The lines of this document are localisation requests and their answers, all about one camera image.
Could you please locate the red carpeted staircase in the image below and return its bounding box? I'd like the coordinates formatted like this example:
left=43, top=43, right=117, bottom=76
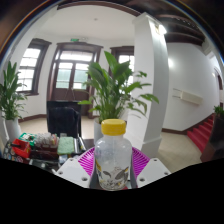
left=186, top=114, right=216, bottom=153

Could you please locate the dark wooden stair post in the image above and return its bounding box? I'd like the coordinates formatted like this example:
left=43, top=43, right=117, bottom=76
left=201, top=114, right=224, bottom=163

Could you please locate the pillar wall lamp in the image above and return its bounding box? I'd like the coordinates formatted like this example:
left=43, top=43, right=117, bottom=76
left=156, top=23, right=168, bottom=36

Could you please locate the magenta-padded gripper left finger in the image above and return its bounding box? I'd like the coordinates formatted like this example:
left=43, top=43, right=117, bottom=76
left=55, top=146, right=99, bottom=190

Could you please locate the green folded cloth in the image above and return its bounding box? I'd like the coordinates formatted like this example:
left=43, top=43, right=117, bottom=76
left=56, top=136, right=76, bottom=156

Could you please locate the brown tray of white items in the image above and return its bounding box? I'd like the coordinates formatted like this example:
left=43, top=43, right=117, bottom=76
left=32, top=132, right=61, bottom=160

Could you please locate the dark wooden glazed double door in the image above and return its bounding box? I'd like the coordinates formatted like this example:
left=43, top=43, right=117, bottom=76
left=47, top=41, right=103, bottom=102

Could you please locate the black office chair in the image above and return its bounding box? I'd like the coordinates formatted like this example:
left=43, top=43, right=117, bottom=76
left=46, top=100, right=83, bottom=138

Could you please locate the white wall radiator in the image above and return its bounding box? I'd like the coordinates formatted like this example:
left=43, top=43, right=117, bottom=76
left=172, top=87, right=204, bottom=106

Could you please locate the potted leafy plant white pot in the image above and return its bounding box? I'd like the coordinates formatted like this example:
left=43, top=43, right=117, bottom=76
left=78, top=50, right=160, bottom=145
left=0, top=60, right=29, bottom=141

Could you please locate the clear yellow-capped drink bottle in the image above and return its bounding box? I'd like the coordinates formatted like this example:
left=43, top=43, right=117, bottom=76
left=94, top=118, right=133, bottom=191

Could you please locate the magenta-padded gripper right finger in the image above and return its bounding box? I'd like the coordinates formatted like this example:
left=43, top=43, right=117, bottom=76
left=130, top=146, right=172, bottom=190

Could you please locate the dark wooden framed window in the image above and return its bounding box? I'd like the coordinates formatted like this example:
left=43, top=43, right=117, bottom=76
left=15, top=37, right=52, bottom=97
left=109, top=45, right=135, bottom=84

